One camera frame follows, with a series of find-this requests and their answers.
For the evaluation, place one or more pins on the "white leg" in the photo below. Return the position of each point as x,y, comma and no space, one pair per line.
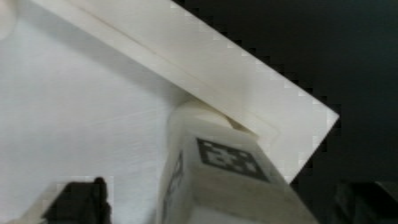
222,187

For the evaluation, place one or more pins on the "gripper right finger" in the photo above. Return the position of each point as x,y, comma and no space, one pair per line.
366,203

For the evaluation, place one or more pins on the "white square tabletop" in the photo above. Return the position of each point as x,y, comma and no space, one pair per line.
106,61

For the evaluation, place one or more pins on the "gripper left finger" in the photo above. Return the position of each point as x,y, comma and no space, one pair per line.
71,204

